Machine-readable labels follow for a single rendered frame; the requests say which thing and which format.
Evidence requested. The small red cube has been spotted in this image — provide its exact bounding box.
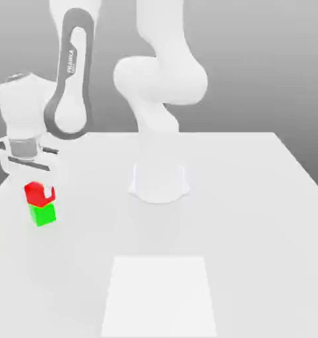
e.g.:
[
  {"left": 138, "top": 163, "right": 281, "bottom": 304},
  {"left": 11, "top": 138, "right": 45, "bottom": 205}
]
[{"left": 24, "top": 181, "right": 56, "bottom": 208}]

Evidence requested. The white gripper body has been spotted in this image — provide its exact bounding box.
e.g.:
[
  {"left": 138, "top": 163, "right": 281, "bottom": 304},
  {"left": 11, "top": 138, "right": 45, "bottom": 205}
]
[{"left": 0, "top": 152, "right": 61, "bottom": 186}]

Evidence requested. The small green cube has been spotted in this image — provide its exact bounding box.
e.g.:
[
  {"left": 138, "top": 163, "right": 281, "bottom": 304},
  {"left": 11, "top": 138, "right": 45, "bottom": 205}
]
[{"left": 28, "top": 202, "right": 57, "bottom": 228}]

